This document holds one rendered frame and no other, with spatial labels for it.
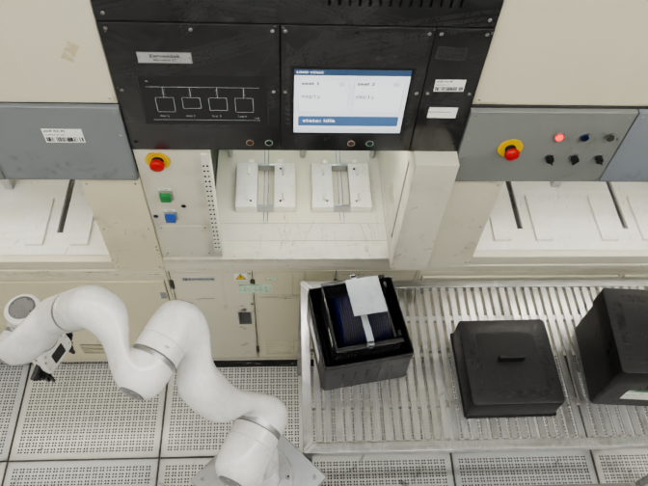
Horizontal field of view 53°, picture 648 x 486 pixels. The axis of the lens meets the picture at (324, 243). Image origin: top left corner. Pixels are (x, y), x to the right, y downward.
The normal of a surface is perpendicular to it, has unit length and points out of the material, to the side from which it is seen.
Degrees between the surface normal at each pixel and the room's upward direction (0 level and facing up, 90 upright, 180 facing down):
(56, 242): 0
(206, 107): 90
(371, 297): 0
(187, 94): 90
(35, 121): 90
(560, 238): 0
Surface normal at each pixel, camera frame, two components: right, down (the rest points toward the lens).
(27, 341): 0.22, 0.36
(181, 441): 0.05, -0.57
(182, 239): 0.04, 0.82
